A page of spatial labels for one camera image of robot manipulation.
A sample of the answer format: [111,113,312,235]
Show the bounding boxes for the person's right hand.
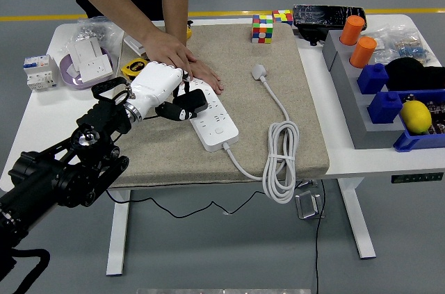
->
[140,29,199,78]

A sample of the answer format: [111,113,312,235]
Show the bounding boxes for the person's left hand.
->
[189,63,225,96]

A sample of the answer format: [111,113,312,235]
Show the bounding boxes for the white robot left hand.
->
[129,60,197,123]

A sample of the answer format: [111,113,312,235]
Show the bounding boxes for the black plug adapter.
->
[172,88,209,114]

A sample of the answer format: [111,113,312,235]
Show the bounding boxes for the white power strip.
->
[180,77,240,152]

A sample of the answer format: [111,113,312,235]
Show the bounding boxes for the thin black adapter cord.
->
[105,115,268,219]

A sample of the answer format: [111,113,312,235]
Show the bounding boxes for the yellow tape measure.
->
[120,57,149,80]

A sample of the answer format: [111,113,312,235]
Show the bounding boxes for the grey-brown mat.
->
[104,23,330,189]

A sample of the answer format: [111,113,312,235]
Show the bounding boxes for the purple bowl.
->
[58,46,118,90]

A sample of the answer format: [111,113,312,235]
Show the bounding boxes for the large Rubik's cube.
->
[251,14,275,44]

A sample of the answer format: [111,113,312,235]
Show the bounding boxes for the clear bag of metal parts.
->
[75,15,124,47]

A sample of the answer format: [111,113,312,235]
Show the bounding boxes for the small Rubik's cube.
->
[271,9,294,26]

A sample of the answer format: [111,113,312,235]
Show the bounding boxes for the white circuit breaker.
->
[23,54,58,92]

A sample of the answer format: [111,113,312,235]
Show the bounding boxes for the black wrapped box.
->
[292,3,368,47]

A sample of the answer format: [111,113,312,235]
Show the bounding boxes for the grey stepped block holder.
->
[321,29,413,151]

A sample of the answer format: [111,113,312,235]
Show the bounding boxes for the orange cylinder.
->
[339,15,366,47]
[349,36,378,69]

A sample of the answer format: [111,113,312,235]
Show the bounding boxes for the white table leg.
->
[339,178,377,260]
[106,189,131,277]

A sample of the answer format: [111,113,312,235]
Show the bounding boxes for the blue block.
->
[357,63,389,95]
[367,91,404,125]

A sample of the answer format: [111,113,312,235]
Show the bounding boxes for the clear bag of components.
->
[364,26,434,67]

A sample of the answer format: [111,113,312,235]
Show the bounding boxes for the black cloth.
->
[384,56,445,92]

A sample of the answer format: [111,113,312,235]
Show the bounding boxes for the yellow lemon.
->
[399,99,433,135]

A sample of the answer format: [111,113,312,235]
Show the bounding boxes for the blue plastic bin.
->
[393,88,445,153]

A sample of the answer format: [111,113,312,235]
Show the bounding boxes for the black table control panel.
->
[391,172,444,184]

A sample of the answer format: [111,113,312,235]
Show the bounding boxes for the dark circuit boards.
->
[403,92,445,136]

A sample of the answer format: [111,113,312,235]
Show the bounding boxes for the white square wall switch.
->
[123,33,149,56]

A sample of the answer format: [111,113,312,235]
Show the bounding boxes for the white power strip cord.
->
[222,63,300,205]

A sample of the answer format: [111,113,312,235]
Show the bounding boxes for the white wall socket panel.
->
[79,56,115,83]

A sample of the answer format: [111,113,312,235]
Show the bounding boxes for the white switch panel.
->
[67,37,102,65]

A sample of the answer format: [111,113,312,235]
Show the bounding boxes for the clear acrylic bracket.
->
[294,189,326,221]

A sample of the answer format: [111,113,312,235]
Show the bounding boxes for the black table power cable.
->
[314,179,327,294]

